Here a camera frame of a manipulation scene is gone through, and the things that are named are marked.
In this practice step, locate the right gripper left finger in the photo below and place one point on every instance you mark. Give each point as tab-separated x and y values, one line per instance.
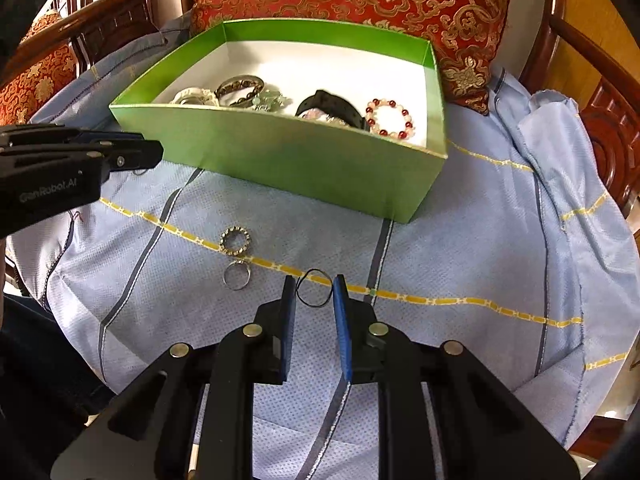
188	396

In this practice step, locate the light blue cloth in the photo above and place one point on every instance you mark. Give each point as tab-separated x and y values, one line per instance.
312	407

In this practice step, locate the black wrist watch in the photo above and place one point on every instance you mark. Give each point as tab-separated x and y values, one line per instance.
326	106

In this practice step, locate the green jade flower brooch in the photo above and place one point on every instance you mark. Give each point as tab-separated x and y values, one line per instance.
271	101

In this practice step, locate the green cardboard box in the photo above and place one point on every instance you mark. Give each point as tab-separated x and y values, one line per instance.
391	79

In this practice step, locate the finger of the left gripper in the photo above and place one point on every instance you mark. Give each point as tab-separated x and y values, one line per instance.
130	155
100	137

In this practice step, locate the red gold embroidered cushion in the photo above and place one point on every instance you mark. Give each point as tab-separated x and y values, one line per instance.
350	10

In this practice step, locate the dark wooden armchair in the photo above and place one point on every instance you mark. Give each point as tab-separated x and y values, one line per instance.
590	85

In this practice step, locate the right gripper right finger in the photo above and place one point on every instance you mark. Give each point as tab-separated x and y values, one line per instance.
441	413

